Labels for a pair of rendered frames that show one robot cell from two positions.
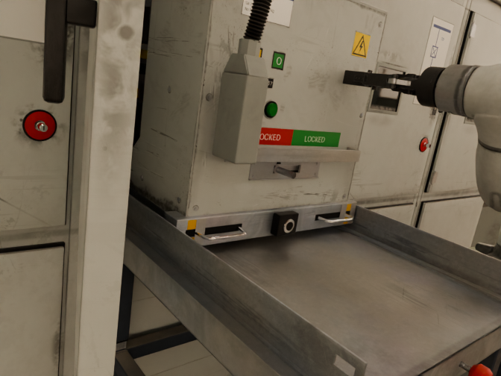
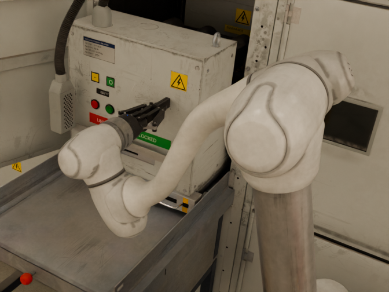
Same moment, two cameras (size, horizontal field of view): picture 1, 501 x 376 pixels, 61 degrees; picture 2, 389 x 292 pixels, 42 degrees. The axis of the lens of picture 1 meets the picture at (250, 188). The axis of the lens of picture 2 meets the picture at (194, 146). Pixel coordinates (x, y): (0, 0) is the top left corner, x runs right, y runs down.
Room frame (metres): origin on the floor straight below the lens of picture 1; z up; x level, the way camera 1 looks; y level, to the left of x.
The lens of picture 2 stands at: (0.55, -1.50, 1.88)
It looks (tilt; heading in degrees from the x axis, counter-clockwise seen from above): 29 degrees down; 67
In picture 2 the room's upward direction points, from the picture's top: 6 degrees clockwise
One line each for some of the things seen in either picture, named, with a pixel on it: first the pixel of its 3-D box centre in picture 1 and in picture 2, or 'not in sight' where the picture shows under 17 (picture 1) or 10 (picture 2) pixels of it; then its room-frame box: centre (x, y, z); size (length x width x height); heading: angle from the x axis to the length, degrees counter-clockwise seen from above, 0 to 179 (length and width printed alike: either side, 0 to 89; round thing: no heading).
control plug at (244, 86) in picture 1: (239, 109); (62, 105); (0.73, 0.04, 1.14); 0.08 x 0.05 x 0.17; 41
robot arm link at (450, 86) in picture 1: (458, 89); (114, 135); (0.82, -0.35, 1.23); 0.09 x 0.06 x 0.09; 131
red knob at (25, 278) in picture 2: (475, 372); (28, 276); (0.57, -0.38, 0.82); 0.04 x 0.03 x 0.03; 41
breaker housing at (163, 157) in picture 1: (227, 92); (170, 87); (1.12, 0.09, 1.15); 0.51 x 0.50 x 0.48; 41
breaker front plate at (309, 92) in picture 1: (298, 108); (128, 113); (0.92, -0.07, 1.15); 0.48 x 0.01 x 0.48; 131
